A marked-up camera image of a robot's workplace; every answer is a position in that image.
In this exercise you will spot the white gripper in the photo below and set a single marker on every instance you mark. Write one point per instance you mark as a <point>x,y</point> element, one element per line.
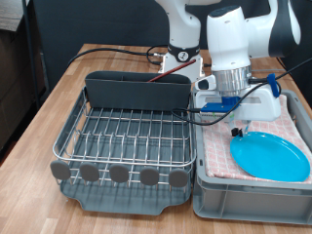
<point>263,107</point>

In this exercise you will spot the grey plastic crate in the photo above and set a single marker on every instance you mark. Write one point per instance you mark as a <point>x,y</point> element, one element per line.
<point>247,201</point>

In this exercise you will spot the grey plastic drain tray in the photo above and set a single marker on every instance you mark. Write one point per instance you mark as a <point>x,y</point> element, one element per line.
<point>123,201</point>

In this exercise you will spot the black metal pole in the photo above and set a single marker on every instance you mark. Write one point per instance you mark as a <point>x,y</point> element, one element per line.
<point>31,48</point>

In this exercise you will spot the blue plate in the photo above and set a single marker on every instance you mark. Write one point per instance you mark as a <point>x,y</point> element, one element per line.
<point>273,159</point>

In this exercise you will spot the dark cabinet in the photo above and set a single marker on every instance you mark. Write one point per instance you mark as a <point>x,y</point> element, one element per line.
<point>13,91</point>

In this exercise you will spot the dark grey cutlery holder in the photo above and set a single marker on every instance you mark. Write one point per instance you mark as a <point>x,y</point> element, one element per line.
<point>136,92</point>

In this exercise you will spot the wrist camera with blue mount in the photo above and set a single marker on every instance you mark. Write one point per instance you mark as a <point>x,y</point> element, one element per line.
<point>217,109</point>

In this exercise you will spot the brown wooden spoon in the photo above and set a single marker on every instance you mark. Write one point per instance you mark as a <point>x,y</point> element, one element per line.
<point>172,70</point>

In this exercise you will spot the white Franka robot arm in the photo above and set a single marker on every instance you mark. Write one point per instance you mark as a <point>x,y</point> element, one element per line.
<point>227,39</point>

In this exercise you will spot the pink checkered cloth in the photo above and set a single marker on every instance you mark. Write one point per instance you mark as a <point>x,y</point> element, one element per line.
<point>217,149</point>

